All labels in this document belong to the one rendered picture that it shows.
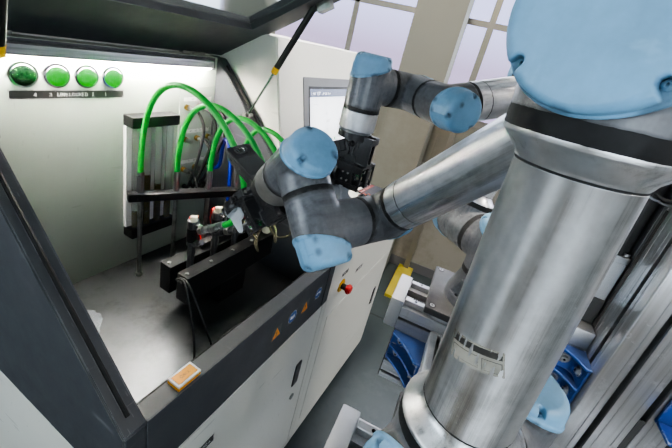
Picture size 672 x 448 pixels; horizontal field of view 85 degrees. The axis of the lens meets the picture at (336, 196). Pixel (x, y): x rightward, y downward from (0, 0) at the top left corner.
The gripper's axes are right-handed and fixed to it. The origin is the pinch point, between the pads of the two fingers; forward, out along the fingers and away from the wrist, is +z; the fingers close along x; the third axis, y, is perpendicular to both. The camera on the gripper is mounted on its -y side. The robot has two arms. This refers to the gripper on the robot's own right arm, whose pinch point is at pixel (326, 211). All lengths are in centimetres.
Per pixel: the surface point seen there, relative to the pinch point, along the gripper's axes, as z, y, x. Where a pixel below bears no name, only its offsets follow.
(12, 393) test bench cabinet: 46, -40, -47
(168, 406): 27.3, -3.0, -38.8
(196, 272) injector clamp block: 23.7, -24.7, -13.7
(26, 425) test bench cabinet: 53, -36, -47
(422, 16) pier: -62, -45, 169
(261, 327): 27.3, -3.0, -13.9
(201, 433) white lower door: 46, -3, -30
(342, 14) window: -55, -110, 189
